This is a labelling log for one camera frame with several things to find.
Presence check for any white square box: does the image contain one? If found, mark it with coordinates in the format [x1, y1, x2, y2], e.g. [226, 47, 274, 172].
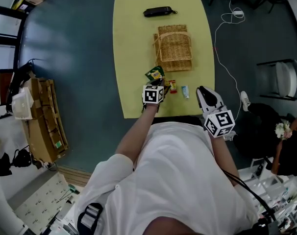
[11, 87, 33, 120]

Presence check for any white cable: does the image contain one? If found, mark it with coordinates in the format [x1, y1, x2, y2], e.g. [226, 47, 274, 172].
[213, 0, 246, 122]

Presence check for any white dotted board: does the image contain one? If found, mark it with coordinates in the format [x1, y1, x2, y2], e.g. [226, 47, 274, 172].
[15, 172, 70, 234]

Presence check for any long brown cardboard box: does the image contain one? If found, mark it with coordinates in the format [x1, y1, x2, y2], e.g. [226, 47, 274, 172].
[21, 77, 70, 163]

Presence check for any black strap with buckle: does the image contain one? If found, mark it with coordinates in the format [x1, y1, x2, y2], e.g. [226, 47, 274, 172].
[76, 202, 104, 235]

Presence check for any white storage shelf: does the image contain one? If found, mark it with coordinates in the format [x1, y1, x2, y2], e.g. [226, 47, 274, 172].
[238, 157, 297, 235]

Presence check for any black headset gear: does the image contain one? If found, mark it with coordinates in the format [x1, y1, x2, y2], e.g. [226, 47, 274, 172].
[0, 148, 33, 177]

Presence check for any person's left forearm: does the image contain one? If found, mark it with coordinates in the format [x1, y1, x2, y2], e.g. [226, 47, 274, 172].
[115, 104, 159, 166]

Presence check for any black zip case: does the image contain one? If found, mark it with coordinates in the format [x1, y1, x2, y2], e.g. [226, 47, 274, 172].
[143, 6, 178, 18]

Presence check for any person's white shirt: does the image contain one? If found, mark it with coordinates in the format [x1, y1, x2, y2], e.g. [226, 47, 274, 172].
[74, 121, 259, 235]

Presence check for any black grey device pack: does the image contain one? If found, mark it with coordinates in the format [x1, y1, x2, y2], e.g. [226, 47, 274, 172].
[251, 218, 280, 235]

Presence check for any green yellow snack packet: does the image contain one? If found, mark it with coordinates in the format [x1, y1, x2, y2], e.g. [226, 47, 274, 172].
[145, 66, 169, 95]

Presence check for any wicker basket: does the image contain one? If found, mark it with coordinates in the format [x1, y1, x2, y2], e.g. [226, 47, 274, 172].
[152, 24, 194, 72]

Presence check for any light blue plastic packet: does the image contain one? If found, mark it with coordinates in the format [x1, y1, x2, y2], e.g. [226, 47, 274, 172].
[180, 85, 190, 99]

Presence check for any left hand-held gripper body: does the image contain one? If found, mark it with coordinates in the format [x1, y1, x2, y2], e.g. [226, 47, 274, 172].
[141, 83, 165, 114]

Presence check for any person's right forearm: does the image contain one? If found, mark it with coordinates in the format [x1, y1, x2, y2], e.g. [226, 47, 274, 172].
[208, 133, 240, 187]

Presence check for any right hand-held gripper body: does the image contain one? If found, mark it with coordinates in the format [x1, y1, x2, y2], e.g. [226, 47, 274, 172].
[201, 104, 236, 139]

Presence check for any small red packet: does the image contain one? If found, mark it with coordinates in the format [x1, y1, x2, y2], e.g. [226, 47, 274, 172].
[168, 79, 178, 94]

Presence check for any wooden slat ramp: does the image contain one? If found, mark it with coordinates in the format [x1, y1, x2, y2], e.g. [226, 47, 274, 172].
[56, 165, 93, 188]

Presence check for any grey chair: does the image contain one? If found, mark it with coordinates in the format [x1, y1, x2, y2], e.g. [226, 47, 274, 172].
[256, 59, 297, 101]

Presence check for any white flower bouquet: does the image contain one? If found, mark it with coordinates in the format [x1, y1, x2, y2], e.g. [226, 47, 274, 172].
[274, 121, 293, 141]

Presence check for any black cable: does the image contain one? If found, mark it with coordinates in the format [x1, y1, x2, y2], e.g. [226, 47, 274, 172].
[222, 169, 276, 221]

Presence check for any black bag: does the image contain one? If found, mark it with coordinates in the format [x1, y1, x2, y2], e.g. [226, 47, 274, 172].
[5, 62, 34, 114]

